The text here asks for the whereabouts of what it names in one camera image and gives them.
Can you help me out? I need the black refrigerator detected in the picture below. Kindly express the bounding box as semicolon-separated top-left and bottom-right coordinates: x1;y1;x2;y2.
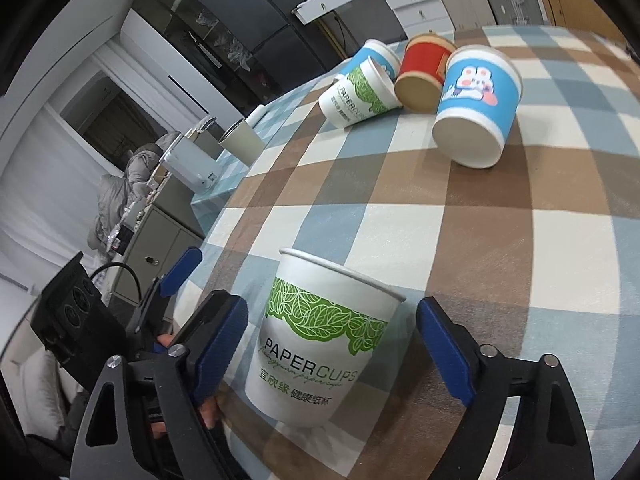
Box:
201;0;343;92

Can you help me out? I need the white electric kettle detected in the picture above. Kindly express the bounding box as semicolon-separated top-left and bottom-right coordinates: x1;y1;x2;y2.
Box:
160;116;224;194

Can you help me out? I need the far blue paper cup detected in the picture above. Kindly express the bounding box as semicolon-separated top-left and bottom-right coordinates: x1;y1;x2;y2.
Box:
337;39;400;80

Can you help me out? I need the white green-leaf paper cup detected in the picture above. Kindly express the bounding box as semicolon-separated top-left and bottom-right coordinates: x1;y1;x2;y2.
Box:
245;248;406;428

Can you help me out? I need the beige cylindrical cup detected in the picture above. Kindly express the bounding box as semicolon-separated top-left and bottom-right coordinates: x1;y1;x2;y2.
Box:
219;119;265;167

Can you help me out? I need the grey side cabinet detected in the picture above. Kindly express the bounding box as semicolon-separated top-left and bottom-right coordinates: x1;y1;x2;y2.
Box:
117;176;204;292

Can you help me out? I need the white curtain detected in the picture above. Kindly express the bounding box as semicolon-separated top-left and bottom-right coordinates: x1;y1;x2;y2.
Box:
1;103;122;289

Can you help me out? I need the wooden door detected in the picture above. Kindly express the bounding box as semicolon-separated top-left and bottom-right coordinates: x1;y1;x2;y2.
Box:
542;0;625;44

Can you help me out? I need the red brown paper cup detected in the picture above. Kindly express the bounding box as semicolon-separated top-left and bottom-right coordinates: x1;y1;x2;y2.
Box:
394;34;457;114

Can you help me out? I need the person's hand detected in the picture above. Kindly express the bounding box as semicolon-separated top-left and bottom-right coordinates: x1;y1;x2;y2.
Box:
151;334;220;439

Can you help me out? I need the grey clothes pile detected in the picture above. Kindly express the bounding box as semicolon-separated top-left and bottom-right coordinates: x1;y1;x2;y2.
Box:
87;131;179;255

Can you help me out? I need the dark glass cabinet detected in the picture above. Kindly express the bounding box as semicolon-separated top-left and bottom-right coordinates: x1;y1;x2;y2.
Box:
132;0;282;115

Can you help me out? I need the blue bunny paper cup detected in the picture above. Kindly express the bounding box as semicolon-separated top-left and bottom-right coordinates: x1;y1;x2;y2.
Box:
432;44;523;169

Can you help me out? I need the checkered tablecloth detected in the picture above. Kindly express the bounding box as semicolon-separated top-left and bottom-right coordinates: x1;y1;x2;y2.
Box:
175;26;639;479

